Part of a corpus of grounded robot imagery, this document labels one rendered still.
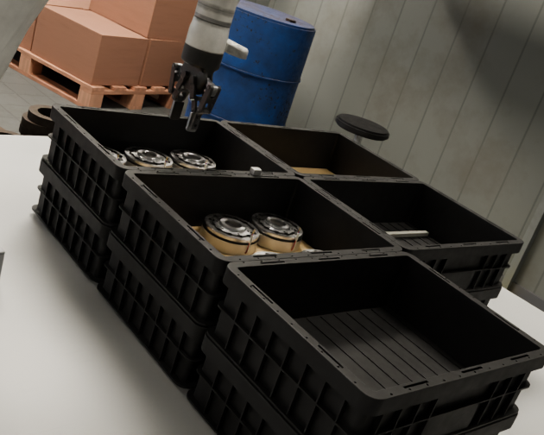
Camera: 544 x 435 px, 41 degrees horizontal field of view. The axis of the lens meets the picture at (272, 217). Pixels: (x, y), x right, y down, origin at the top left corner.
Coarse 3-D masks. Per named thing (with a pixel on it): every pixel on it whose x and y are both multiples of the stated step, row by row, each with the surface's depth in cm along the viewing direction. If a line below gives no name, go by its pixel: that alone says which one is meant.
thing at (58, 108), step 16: (64, 112) 135; (96, 112) 143; (112, 112) 146; (128, 112) 148; (144, 112) 152; (64, 128) 133; (80, 128) 130; (224, 128) 160; (80, 144) 128; (96, 144) 125; (96, 160) 124; (112, 160) 121; (272, 160) 149; (112, 176) 120
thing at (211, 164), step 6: (174, 150) 157; (180, 150) 159; (186, 150) 159; (174, 156) 153; (180, 156) 155; (204, 156) 160; (180, 162) 152; (186, 162) 153; (192, 162) 153; (204, 162) 156; (210, 162) 158; (198, 168) 152; (210, 168) 154
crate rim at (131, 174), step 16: (128, 176) 116; (144, 176) 120; (160, 176) 122; (176, 176) 124; (192, 176) 126; (208, 176) 128; (224, 176) 131; (240, 176) 133; (256, 176) 136; (272, 176) 139; (288, 176) 142; (144, 192) 113; (320, 192) 139; (160, 208) 110; (336, 208) 135; (176, 224) 106; (368, 224) 131; (192, 240) 103; (384, 240) 127; (208, 256) 101; (224, 256) 100; (240, 256) 102; (256, 256) 104; (272, 256) 105; (288, 256) 107; (304, 256) 109; (224, 272) 100
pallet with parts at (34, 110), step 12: (36, 108) 294; (48, 108) 299; (24, 120) 289; (36, 120) 287; (48, 120) 286; (0, 132) 315; (12, 132) 319; (24, 132) 290; (36, 132) 287; (48, 132) 288
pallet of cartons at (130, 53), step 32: (64, 0) 504; (96, 0) 495; (128, 0) 478; (160, 0) 466; (192, 0) 488; (32, 32) 474; (64, 32) 456; (96, 32) 441; (128, 32) 470; (160, 32) 479; (32, 64) 476; (64, 64) 460; (96, 64) 445; (128, 64) 466; (160, 64) 491; (64, 96) 461; (96, 96) 452; (128, 96) 482; (160, 96) 516
